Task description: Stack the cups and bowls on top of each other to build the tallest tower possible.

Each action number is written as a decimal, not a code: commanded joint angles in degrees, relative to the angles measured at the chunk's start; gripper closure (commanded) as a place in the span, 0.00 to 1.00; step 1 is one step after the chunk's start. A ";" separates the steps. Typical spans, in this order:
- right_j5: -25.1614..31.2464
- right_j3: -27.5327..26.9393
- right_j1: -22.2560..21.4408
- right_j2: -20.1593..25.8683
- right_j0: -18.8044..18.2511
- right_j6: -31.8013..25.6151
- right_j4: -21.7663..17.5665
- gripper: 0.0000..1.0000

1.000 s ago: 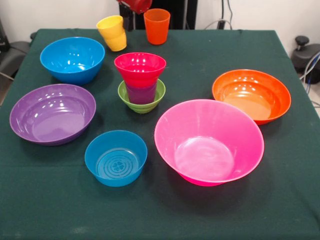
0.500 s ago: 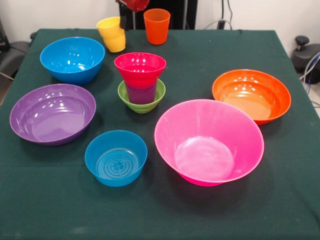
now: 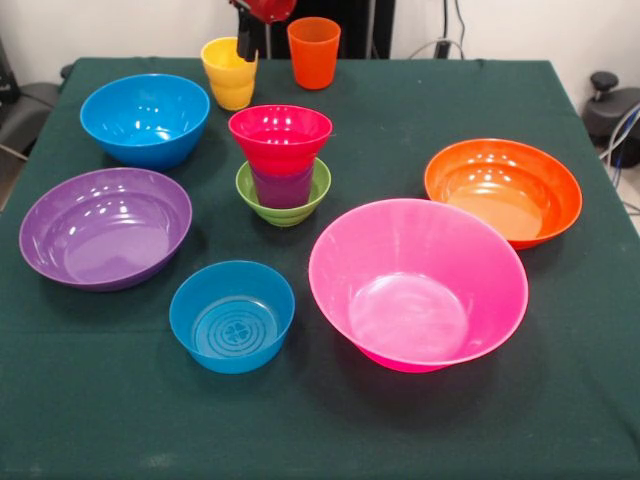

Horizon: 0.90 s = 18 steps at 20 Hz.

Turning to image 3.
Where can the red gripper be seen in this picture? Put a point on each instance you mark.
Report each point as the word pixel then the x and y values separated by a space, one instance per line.
pixel 270 9

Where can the yellow plastic cup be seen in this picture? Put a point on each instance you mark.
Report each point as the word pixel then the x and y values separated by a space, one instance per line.
pixel 227 85

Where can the orange plastic cup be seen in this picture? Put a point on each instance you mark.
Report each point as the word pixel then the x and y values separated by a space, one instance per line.
pixel 314 60

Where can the red plastic bowl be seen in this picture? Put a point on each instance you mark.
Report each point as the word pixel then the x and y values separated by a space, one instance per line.
pixel 280 145

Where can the purple plastic cup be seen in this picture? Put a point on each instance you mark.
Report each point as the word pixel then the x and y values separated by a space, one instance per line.
pixel 282 192

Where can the pink plastic bowl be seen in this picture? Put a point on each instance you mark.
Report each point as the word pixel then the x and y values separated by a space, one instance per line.
pixel 415 300

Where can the large blue plastic bowl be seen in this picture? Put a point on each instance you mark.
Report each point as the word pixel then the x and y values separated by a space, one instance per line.
pixel 145 130

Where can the green plastic bowl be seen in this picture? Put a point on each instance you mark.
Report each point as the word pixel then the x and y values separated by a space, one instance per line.
pixel 290 217

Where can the black chair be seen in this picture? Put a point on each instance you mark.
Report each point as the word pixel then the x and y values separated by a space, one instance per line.
pixel 25 110

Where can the purple plastic bowl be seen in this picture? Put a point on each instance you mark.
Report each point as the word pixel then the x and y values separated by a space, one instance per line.
pixel 100 235

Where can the small blue plastic bowl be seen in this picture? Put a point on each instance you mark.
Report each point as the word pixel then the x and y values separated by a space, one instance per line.
pixel 230 325

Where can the orange plastic bowl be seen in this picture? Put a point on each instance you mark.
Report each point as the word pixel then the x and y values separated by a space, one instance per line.
pixel 500 195

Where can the dark green tablecloth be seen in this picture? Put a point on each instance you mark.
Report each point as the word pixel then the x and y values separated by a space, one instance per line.
pixel 320 425

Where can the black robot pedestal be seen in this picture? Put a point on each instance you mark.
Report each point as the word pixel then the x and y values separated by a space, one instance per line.
pixel 360 25

